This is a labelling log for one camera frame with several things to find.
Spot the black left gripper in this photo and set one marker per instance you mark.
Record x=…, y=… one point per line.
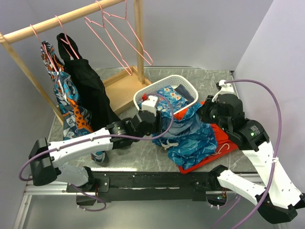
x=157, y=125

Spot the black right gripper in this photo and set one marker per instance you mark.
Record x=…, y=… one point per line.
x=207, y=105

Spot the blue shark print shorts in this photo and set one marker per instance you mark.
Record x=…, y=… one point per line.
x=189, y=140

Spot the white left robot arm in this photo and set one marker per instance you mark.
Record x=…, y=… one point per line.
x=49, y=161

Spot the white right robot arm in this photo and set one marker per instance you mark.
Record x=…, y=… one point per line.
x=277, y=199

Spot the blue floral shorts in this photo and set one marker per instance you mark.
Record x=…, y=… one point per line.
x=176, y=100

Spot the black sport shorts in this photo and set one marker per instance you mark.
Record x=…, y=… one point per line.
x=89, y=85

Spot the orange blue patterned shorts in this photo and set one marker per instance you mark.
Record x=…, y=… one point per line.
x=76, y=118

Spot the red plastic tray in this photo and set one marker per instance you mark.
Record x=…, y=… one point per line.
x=205, y=161

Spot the white perforated plastic basket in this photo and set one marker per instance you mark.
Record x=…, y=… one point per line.
x=172, y=80

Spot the dark navy folded garment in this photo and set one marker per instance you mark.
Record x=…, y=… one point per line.
x=184, y=93

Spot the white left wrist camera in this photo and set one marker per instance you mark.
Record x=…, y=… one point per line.
x=149, y=103

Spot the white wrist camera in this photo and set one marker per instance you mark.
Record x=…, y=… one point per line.
x=223, y=88
x=149, y=103

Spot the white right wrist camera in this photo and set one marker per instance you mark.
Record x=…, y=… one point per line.
x=223, y=88

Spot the pink wire hanger with black shorts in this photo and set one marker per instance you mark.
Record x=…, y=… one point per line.
x=66, y=41

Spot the pink wire hanger far left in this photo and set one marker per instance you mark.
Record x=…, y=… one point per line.
x=45, y=49

